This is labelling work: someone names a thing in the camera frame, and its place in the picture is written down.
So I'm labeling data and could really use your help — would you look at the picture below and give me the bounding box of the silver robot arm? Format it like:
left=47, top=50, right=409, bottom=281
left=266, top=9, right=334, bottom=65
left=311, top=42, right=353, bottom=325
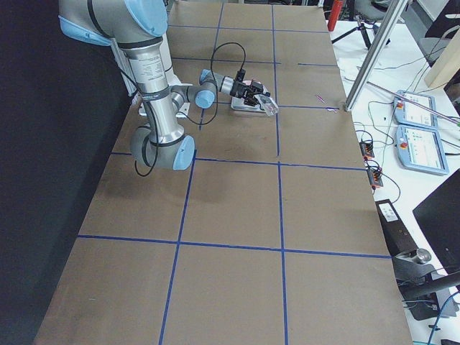
left=59, top=1, right=276, bottom=170

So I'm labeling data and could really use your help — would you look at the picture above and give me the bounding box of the aluminium frame post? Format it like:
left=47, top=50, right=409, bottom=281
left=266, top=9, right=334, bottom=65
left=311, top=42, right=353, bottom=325
left=344, top=0, right=408, bottom=111

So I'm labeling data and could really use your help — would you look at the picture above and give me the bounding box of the silver digital kitchen scale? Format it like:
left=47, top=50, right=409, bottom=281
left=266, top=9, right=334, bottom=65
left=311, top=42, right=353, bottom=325
left=231, top=94, right=272, bottom=113

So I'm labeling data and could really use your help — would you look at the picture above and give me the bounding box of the far blue teach pendant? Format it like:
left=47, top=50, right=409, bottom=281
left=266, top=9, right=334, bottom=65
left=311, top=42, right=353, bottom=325
left=394, top=90, right=438, bottom=129

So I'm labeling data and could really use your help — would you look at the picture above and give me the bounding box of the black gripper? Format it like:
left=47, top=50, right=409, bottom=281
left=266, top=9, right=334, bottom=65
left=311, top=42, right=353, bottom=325
left=231, top=80, right=264, bottom=106

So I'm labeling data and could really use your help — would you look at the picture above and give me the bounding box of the black tripod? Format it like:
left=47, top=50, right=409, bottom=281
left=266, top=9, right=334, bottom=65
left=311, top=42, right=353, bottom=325
left=331, top=14, right=384, bottom=50

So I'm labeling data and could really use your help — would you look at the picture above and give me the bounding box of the near blue teach pendant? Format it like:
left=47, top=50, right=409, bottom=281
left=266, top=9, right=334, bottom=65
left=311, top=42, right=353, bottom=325
left=395, top=125, right=449, bottom=175

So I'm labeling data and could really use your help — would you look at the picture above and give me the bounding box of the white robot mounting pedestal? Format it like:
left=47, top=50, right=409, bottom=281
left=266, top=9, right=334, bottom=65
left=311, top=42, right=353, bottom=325
left=136, top=35, right=191, bottom=118

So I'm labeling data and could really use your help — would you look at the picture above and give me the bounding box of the red cylinder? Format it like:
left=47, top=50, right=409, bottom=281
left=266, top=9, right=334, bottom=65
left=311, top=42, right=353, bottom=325
left=327, top=0, right=343, bottom=32

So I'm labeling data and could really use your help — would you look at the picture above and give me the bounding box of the blue teach pendant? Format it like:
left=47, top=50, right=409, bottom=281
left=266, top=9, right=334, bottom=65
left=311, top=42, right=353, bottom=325
left=394, top=90, right=438, bottom=129
left=395, top=125, right=449, bottom=175

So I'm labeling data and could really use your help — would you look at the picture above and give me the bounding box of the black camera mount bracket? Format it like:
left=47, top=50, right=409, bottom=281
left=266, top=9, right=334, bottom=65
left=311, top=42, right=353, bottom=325
left=235, top=68, right=246, bottom=83

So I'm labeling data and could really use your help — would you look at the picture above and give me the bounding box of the black box with label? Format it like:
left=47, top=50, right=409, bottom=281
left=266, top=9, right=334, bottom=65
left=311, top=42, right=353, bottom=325
left=375, top=199, right=418, bottom=257

